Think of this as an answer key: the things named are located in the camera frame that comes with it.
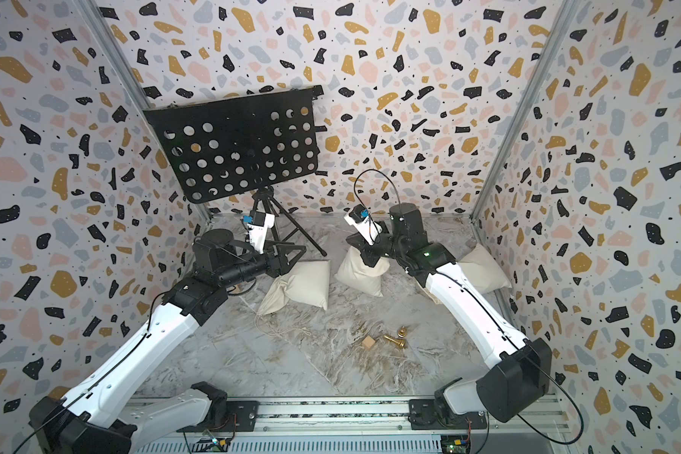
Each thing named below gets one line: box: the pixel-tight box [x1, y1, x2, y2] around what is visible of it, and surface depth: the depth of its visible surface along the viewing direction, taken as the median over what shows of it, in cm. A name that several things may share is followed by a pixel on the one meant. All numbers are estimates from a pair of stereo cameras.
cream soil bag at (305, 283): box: [257, 259, 332, 315], surface depth 92 cm
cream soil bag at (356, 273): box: [333, 245, 390, 297], surface depth 94 cm
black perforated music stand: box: [143, 85, 328, 257], surface depth 79 cm
